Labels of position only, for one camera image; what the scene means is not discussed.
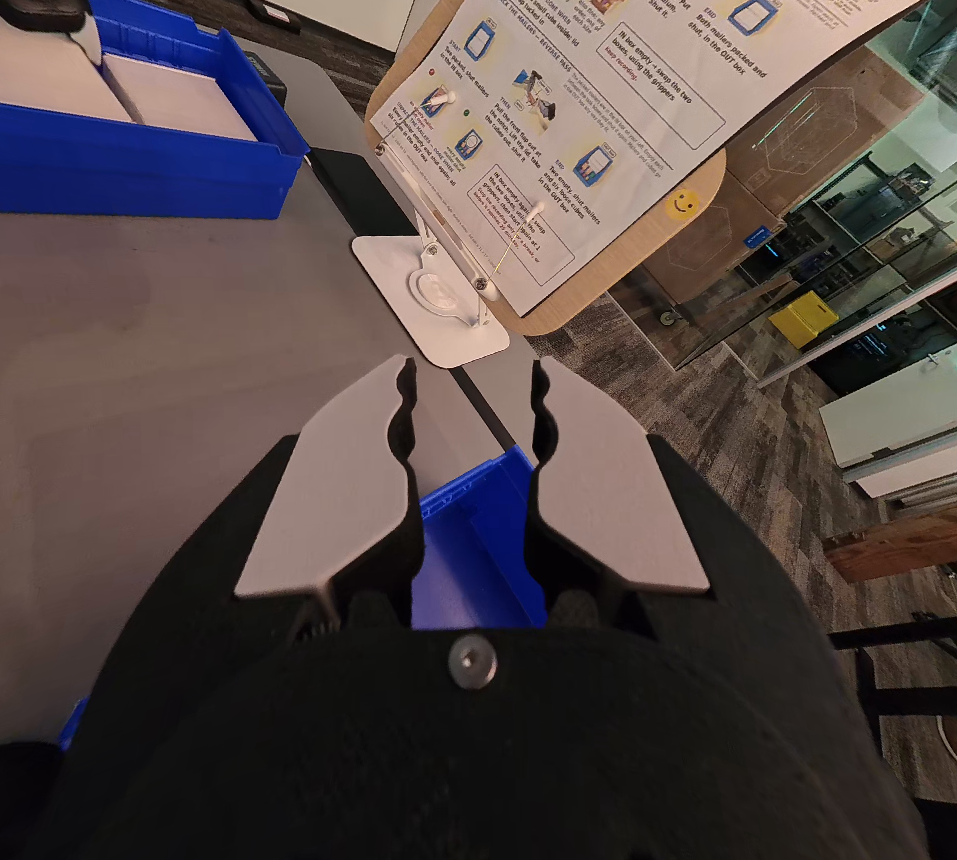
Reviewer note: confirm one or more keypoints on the blue plastic bin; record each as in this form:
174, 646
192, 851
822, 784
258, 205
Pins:
149, 165
463, 561

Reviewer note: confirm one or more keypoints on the yellow plastic bin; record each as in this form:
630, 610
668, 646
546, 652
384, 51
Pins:
804, 320

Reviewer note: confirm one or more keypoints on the wooden pillar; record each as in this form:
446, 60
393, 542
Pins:
897, 550

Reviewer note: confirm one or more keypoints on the black equipment cabinet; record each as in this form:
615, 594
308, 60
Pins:
875, 352

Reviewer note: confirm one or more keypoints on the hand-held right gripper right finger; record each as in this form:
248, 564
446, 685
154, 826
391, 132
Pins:
613, 501

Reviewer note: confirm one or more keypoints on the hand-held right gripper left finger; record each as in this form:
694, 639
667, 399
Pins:
336, 501

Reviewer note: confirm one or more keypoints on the printed instruction sheet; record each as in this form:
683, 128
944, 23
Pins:
635, 53

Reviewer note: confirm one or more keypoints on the black floor outlet box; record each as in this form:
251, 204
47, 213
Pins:
275, 15

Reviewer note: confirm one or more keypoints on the yellow smiley sticker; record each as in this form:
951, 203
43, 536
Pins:
682, 204

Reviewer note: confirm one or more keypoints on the black device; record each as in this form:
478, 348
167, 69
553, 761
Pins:
269, 79

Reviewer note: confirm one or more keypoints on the white door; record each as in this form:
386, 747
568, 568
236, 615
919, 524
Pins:
890, 426

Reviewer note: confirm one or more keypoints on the large brown cardboard box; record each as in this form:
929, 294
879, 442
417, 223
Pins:
822, 127
710, 254

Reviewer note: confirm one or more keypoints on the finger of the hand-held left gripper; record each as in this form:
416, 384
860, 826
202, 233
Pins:
88, 42

